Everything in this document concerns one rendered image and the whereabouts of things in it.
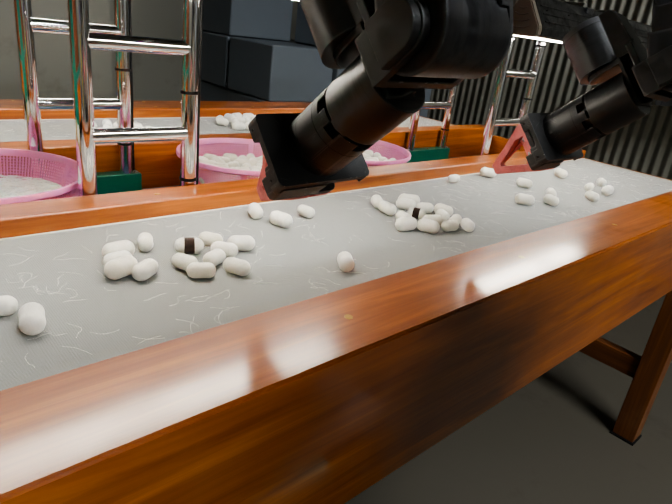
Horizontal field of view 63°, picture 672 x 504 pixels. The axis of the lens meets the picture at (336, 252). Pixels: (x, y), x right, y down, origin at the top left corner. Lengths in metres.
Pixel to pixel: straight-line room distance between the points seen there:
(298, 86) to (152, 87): 0.97
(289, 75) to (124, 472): 2.44
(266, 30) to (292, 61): 0.43
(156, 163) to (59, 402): 0.79
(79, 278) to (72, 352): 0.14
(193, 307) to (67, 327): 0.11
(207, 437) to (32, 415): 0.11
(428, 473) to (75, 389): 1.19
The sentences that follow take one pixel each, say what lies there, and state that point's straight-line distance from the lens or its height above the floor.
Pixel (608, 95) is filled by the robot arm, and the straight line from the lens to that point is 0.71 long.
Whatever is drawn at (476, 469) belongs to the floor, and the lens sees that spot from 1.57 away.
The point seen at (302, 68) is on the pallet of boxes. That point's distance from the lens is 2.76.
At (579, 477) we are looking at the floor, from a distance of 1.68.
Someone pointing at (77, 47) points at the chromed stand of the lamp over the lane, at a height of 0.95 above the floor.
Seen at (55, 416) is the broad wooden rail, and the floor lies 0.76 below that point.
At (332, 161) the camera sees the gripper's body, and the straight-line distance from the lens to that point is 0.44.
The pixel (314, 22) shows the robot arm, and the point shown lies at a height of 1.01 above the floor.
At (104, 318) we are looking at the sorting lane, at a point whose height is 0.74.
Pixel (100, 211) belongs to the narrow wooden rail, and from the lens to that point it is 0.76.
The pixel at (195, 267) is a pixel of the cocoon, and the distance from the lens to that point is 0.61.
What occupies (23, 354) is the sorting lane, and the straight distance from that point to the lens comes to 0.52.
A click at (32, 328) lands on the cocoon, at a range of 0.53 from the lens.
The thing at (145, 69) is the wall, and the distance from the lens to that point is 3.35.
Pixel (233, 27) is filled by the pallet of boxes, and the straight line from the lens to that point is 2.99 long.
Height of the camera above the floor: 1.01
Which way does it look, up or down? 22 degrees down
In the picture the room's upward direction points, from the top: 7 degrees clockwise
